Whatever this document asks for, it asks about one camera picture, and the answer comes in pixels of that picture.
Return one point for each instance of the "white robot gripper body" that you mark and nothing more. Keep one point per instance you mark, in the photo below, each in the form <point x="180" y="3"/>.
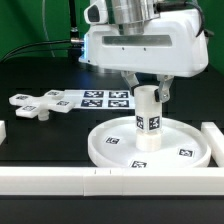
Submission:
<point x="170" y="45"/>

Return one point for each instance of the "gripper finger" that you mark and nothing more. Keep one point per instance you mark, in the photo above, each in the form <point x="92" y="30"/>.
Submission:
<point x="131" y="80"/>
<point x="162" y="93"/>

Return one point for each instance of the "white round table top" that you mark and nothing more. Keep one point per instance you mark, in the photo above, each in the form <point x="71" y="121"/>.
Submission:
<point x="113" y="144"/>

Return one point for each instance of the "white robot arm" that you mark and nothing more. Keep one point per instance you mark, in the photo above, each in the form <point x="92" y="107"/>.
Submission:
<point x="129" y="16"/>

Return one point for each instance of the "white marker sheet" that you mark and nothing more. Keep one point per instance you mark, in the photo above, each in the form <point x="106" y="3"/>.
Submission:
<point x="100" y="99"/>

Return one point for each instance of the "white right fence block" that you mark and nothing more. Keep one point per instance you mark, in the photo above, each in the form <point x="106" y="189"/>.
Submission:
<point x="215" y="139"/>

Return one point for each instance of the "white fence block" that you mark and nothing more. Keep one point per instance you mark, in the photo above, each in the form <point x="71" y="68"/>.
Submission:
<point x="2" y="131"/>
<point x="215" y="139"/>

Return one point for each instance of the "white cross-shaped table base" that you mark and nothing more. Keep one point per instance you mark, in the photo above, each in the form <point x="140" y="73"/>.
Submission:
<point x="30" y="106"/>

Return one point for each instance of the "white front fence bar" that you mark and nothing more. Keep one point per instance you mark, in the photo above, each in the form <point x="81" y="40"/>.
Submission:
<point x="110" y="181"/>

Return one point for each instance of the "white left fence block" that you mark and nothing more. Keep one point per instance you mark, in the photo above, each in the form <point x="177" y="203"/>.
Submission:
<point x="2" y="131"/>

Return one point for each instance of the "black vertical cable connector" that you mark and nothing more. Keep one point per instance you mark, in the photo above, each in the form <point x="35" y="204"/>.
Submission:
<point x="74" y="33"/>

